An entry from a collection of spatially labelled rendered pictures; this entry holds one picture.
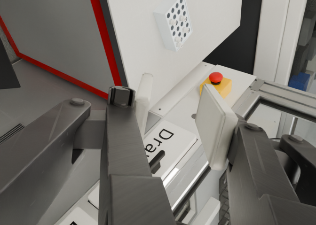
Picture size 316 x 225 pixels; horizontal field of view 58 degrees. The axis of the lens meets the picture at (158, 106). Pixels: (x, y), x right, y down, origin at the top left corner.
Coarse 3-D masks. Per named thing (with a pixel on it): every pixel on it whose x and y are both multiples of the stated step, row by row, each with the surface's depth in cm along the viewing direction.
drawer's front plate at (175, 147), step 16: (160, 128) 77; (176, 128) 77; (144, 144) 74; (160, 144) 73; (176, 144) 72; (192, 144) 74; (160, 160) 69; (176, 160) 69; (160, 176) 66; (96, 192) 65
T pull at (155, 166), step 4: (160, 152) 67; (164, 152) 67; (156, 156) 66; (160, 156) 66; (152, 160) 65; (156, 160) 65; (152, 164) 64; (156, 164) 65; (152, 168) 64; (156, 168) 66; (152, 172) 66
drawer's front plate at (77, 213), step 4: (76, 208) 63; (80, 208) 63; (72, 212) 62; (76, 212) 62; (80, 212) 62; (84, 212) 62; (68, 216) 61; (72, 216) 61; (76, 216) 61; (80, 216) 61; (84, 216) 61; (88, 216) 61; (64, 220) 61; (68, 220) 61; (72, 220) 61; (76, 220) 60; (80, 220) 60; (84, 220) 60; (88, 220) 60; (92, 220) 60; (60, 224) 60; (64, 224) 60; (68, 224) 60; (72, 224) 60; (80, 224) 60; (84, 224) 60; (88, 224) 60; (92, 224) 59; (96, 224) 59
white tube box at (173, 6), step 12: (168, 0) 70; (180, 0) 72; (156, 12) 68; (168, 12) 68; (180, 12) 72; (168, 24) 69; (180, 24) 74; (168, 36) 73; (180, 36) 76; (168, 48) 78
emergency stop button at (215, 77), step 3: (213, 72) 84; (216, 72) 84; (219, 72) 84; (210, 75) 83; (213, 75) 83; (216, 75) 82; (219, 75) 82; (222, 75) 83; (210, 78) 83; (213, 78) 82; (216, 78) 82; (219, 78) 82; (222, 78) 83; (213, 81) 82; (216, 81) 82; (219, 81) 82
